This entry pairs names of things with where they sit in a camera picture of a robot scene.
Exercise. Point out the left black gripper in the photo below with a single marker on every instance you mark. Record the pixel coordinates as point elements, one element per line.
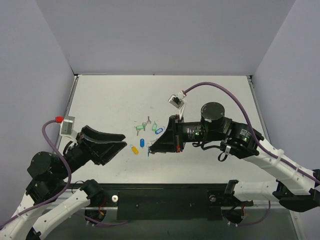
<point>86,146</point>

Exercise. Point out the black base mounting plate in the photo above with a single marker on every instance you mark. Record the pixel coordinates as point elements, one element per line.
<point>168,201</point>

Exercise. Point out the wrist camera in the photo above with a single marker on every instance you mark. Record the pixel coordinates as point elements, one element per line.
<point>177,100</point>
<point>67,127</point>

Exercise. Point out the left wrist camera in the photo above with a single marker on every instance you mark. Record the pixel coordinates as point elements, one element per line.
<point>67,127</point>

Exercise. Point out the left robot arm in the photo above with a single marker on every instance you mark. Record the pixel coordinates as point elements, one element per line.
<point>50,176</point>

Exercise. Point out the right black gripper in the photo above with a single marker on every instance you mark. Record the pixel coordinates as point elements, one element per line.
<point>177,133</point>

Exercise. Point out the yellow key tag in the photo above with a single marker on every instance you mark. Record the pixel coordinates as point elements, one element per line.
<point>134,150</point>

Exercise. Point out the green key tag with key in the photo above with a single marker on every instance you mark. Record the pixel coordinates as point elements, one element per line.
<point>141,127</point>

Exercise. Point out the dark blue key tag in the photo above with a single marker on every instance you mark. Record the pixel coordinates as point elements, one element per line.
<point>142,143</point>

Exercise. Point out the silver key top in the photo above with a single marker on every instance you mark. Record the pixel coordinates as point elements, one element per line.
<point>148,120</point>

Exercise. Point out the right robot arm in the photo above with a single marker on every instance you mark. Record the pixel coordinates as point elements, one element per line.
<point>235,139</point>

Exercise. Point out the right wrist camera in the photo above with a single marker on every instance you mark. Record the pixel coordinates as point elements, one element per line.
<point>177,100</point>

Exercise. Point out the silver key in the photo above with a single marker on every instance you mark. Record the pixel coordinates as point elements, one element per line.
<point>148,120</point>
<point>149,144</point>

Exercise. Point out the small green key tag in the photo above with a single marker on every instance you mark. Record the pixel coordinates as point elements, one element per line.
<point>154,127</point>

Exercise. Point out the blue key tag with ring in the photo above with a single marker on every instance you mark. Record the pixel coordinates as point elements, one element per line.
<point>160,130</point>

